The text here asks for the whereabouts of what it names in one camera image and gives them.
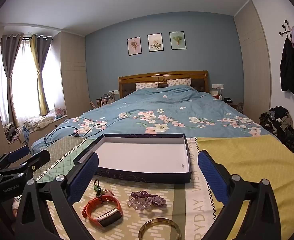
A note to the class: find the beige wardrobe beside window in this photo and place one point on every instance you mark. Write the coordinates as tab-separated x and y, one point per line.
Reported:
73	80

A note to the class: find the dark blue shallow box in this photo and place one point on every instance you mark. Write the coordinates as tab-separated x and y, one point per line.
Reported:
142	155

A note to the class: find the black curtain rod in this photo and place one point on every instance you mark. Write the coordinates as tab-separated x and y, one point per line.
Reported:
27	38

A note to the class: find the red box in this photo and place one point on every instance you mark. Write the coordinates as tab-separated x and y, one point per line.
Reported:
214	95

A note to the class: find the black jacket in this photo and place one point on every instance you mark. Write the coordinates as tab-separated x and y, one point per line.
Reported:
287	70

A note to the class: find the blue floral duvet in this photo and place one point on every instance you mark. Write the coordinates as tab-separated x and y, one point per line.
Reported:
174	100

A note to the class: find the pile of dark clothes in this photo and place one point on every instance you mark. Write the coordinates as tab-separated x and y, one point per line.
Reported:
281	127

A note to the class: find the black nightstand object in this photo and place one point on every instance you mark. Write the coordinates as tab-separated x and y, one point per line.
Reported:
228	99

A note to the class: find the crumpled white bedding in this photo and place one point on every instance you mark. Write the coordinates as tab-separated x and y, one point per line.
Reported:
38	123

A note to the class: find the small pink desk fan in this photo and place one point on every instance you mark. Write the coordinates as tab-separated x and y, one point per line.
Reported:
59	112

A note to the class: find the wooden headboard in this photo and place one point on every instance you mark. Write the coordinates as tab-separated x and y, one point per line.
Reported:
161	76

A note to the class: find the grey and yellow curtain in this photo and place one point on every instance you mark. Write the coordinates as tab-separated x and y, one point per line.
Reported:
43	55

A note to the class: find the black wall coat rack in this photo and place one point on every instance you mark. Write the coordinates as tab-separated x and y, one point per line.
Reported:
284	31

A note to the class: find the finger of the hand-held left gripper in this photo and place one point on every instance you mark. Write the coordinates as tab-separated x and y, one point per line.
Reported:
37	161
18	153

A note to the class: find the beige wardrobe beside coat rack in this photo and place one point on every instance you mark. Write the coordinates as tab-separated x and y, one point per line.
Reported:
254	67

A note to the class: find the orange smartwatch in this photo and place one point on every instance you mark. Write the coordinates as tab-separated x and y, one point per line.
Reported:
109	216

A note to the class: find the person's left hand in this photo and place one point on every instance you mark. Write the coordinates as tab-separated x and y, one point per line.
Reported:
15	206

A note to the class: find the white patterned pillow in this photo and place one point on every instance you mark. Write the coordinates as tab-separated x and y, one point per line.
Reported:
178	82
147	85

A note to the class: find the wall socket with plugs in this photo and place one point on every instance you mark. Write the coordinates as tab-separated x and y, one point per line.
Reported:
113	91

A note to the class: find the heap of mixed clothes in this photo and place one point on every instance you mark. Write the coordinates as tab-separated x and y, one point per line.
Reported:
14	133

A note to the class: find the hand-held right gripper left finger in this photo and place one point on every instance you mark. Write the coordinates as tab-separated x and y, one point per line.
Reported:
83	177

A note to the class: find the amber bangle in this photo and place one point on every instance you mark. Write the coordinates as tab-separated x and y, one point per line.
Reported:
159	220

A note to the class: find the green leaf framed picture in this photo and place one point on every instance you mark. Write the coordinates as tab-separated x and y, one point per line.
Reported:
177	40

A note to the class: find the white sheer curtain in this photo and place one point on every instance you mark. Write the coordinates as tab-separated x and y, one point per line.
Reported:
24	80

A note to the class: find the white wall socket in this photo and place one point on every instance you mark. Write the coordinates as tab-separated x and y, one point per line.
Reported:
217	86

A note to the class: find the white flower framed picture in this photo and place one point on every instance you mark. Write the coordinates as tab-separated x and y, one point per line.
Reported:
155	43

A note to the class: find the cluttered nightstand bottles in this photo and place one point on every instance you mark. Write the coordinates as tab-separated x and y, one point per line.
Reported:
104	101

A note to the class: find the pink flower framed picture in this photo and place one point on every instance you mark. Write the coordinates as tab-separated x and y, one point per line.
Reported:
134	46

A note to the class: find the round pink hand fan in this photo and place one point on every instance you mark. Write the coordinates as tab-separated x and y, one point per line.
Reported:
239	107

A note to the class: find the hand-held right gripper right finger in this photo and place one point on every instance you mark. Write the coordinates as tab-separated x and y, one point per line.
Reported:
211	175

